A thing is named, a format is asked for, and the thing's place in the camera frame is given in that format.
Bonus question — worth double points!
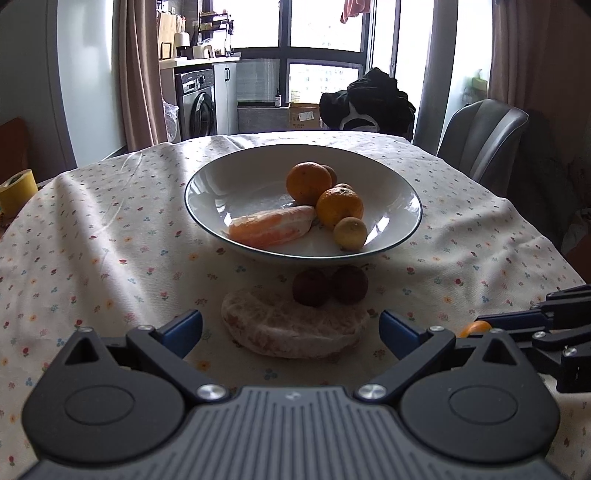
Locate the red hanging cloth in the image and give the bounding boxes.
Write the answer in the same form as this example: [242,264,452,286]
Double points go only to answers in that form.
[341,0,372,24]

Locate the black dish rack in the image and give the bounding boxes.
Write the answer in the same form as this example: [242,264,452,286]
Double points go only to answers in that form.
[198,11,232,56]

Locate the grey washing machine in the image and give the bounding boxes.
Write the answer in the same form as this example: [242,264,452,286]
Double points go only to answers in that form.
[175,69,218,139]

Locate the small yellowish orange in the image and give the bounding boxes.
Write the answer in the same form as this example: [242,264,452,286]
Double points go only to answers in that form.
[333,217,369,252]

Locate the white refrigerator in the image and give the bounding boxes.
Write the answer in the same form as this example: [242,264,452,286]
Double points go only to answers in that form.
[34,0,127,169]

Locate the large orange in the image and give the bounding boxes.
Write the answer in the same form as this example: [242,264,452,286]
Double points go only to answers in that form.
[286,161,334,206]

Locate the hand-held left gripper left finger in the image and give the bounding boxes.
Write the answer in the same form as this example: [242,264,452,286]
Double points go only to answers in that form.
[58,309,232,404]

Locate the dark brown round fruit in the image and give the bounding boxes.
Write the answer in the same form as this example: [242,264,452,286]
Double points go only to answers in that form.
[331,264,369,305]
[293,268,331,308]

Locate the grey dining chair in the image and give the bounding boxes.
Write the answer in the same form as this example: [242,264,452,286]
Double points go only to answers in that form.
[436,98,529,185]

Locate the cardboard box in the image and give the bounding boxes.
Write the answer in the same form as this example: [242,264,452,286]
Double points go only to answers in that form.
[288,102,321,131]

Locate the floral white tablecloth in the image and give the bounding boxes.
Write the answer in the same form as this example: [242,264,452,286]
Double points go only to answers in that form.
[0,131,591,467]

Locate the pale peeled pomelo piece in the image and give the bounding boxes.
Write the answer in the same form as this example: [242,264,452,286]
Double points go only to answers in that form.
[221,288,371,360]

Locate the yellow tape roll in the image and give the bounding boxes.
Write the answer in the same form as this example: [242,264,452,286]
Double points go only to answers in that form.
[0,169,38,217]

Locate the clear plastic bag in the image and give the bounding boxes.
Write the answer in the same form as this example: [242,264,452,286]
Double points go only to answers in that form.
[163,100,182,143]

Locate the medium orange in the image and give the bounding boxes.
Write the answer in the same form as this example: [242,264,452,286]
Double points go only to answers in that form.
[316,187,365,230]

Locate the white bowl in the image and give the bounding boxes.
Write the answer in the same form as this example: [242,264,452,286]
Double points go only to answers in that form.
[185,144,423,260]

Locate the wooden cutting board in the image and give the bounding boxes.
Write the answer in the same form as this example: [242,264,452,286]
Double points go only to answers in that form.
[157,11,183,58]

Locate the beige curtain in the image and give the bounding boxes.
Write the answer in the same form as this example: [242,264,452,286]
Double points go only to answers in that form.
[489,0,591,139]
[113,0,169,151]

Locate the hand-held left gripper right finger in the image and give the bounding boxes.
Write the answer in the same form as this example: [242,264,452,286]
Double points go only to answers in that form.
[355,309,530,407]

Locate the brown wooden chair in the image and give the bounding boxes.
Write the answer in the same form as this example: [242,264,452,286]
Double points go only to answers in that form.
[0,117,28,183]

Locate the black clothes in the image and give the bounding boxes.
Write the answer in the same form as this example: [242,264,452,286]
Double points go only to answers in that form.
[320,68,416,137]

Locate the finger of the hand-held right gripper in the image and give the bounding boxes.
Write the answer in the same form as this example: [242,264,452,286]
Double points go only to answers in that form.
[505,329,591,365]
[475,285,591,333]

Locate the white kitchen cabinet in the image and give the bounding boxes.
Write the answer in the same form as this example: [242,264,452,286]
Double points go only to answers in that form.
[212,62,238,136]

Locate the white clothes hanger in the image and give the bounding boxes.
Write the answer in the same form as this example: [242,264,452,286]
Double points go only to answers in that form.
[339,104,382,132]

